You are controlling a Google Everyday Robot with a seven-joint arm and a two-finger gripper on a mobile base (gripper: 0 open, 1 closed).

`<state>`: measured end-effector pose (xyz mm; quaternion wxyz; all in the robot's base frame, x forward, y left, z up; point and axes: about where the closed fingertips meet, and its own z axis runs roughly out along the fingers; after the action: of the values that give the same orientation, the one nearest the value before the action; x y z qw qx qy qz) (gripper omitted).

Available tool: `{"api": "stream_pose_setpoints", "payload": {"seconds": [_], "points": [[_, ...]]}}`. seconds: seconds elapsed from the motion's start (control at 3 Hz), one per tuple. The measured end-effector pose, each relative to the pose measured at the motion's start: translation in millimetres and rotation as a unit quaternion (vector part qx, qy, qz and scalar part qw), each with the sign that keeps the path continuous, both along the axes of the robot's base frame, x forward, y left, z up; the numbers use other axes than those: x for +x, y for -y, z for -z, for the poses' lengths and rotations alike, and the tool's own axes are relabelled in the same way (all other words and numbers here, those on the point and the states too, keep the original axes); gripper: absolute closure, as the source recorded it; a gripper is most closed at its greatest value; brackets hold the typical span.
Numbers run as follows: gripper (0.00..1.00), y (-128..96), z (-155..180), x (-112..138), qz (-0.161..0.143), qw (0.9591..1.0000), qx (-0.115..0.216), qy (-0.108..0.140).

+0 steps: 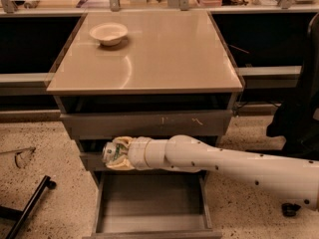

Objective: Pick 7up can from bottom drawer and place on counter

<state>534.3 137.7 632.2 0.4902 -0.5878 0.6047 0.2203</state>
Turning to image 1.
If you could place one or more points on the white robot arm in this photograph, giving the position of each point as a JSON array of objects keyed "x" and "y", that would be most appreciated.
[{"x": 186, "y": 151}]

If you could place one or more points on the grey open bottom drawer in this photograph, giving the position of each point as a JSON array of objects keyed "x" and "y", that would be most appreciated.
[{"x": 152, "y": 205}]

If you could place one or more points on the grey middle drawer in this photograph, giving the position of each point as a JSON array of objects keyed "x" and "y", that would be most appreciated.
[{"x": 93, "y": 161}]

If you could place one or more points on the grey top drawer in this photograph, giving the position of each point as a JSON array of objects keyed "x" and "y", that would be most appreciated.
[{"x": 162, "y": 124}]

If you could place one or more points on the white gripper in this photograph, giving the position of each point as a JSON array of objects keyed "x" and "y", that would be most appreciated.
[{"x": 139, "y": 152}]

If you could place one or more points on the black office chair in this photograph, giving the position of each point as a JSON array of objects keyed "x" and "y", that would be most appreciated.
[{"x": 299, "y": 123}]

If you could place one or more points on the grey drawer cabinet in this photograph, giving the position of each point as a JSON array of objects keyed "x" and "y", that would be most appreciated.
[{"x": 170, "y": 61}]

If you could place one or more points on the black chair leg left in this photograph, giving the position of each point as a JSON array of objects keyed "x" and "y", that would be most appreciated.
[{"x": 20, "y": 216}]

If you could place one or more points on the white bowl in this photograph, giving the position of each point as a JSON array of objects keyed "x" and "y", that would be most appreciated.
[{"x": 109, "y": 34}]

